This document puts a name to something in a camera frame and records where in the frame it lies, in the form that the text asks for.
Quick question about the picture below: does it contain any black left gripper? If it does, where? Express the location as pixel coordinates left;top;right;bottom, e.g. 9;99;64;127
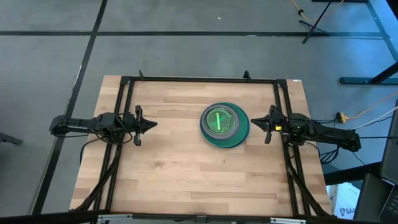
123;105;159;147

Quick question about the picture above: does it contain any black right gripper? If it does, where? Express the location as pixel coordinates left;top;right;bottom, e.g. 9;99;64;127
250;104;290;145

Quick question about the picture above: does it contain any teal opaque plastic plate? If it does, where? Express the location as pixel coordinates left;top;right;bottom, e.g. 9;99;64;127
199;101;251;149

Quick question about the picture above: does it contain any green translucent plastic plate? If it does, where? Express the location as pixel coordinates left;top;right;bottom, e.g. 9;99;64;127
204;106;238;137

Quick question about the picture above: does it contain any black metal beam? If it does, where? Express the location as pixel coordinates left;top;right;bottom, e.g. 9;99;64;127
323;161;382;186

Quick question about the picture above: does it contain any dark metal table base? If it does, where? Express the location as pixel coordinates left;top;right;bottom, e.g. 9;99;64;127
339;0;398;85

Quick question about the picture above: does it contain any black tripod stand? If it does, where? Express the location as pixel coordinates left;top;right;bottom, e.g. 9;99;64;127
298;0;333;44

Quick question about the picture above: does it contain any white printed cardboard box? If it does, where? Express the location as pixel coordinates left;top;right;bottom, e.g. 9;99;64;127
328;182;363;218

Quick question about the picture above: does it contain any dark grey equipment case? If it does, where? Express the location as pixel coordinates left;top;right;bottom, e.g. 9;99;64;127
353;99;398;224

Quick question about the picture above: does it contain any grey metal table foot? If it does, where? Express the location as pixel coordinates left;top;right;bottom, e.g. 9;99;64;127
0;132;24;146

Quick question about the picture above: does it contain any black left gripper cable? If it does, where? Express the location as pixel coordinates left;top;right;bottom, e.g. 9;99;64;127
88;113;133;146

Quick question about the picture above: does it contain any black aluminium table frame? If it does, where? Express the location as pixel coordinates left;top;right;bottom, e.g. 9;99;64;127
0;70;343;224

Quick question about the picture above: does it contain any orange extension cable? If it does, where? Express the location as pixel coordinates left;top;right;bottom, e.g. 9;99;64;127
346;91;398;121

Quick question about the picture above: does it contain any silver metal frame bracket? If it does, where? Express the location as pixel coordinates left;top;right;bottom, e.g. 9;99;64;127
96;213;134;223
269;217;307;224

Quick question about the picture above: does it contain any white cable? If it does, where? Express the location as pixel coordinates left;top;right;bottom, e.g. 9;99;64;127
351;106;398;130

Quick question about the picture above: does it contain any yellow floor cable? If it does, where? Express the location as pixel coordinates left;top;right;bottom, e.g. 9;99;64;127
289;0;346;22

